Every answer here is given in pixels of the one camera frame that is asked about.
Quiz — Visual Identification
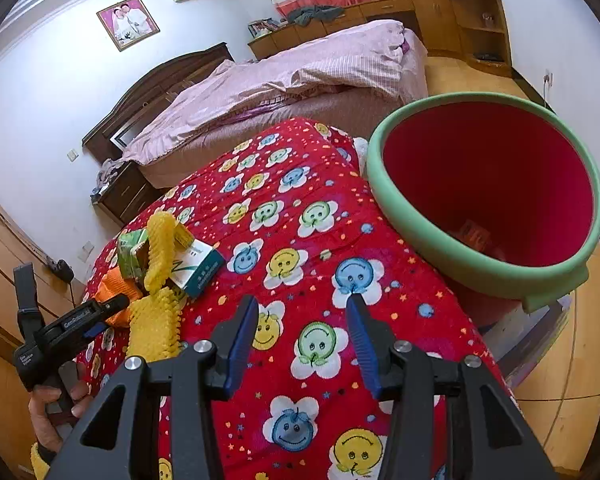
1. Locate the red bin with green rim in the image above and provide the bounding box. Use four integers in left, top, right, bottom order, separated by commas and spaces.
366, 91, 600, 331

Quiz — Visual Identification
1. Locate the dark wooden headboard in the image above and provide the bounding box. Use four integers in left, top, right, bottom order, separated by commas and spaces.
81, 41, 236, 161

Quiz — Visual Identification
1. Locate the dark wooden nightstand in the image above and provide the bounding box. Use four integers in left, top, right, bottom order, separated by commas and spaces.
91, 160, 156, 226

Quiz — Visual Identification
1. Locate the dark clothes pile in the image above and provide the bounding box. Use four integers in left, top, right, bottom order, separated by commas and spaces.
286, 4, 343, 26

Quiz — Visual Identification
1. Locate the white and teal box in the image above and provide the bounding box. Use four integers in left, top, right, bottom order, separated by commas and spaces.
167, 239, 226, 300

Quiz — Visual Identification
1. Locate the black hanging device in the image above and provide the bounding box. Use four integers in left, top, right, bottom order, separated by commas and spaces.
44, 258, 76, 283

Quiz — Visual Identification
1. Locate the orange wrapper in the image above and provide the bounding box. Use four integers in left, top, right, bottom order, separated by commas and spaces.
450, 220, 493, 256

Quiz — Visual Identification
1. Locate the pink quilt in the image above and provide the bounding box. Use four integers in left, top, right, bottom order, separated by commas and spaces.
120, 19, 421, 166

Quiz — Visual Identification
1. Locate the green carton box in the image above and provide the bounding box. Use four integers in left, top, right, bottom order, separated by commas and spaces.
116, 230, 153, 281

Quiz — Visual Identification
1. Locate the row of books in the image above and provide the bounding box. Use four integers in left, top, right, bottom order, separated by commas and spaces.
247, 19, 288, 38

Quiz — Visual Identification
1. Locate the crumpled grey cloth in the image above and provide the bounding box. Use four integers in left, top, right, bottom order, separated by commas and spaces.
96, 157, 126, 196

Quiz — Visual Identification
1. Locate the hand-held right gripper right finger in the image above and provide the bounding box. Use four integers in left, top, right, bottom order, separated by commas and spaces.
346, 295, 559, 480

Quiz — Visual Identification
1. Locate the wooden bed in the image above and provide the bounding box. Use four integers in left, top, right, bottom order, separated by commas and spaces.
81, 19, 429, 191

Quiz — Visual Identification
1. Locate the small yellow box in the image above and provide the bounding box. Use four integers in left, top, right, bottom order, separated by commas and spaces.
172, 222, 197, 251

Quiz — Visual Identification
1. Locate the framed wall photo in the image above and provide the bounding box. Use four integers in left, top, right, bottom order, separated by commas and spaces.
96, 0, 161, 52

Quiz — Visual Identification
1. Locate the wooden wardrobe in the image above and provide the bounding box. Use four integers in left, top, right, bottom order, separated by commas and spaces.
0, 175, 96, 480

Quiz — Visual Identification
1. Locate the yellow foam fruit net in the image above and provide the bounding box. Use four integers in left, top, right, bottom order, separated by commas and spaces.
129, 211, 182, 361

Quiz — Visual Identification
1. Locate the person's left hand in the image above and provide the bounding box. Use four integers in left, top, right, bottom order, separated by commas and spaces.
27, 364, 96, 454

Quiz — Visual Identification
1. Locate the wooden corner shelf unit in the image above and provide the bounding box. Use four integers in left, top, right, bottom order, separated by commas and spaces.
450, 0, 513, 78

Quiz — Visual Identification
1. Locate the red flower print blanket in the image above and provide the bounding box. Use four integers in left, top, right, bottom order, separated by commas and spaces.
75, 117, 511, 480

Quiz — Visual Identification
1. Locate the long wooden cabinet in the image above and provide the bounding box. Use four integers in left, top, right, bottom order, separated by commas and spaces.
247, 0, 456, 61

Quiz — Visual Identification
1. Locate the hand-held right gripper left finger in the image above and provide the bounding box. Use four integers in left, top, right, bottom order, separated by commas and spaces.
42, 295, 260, 480

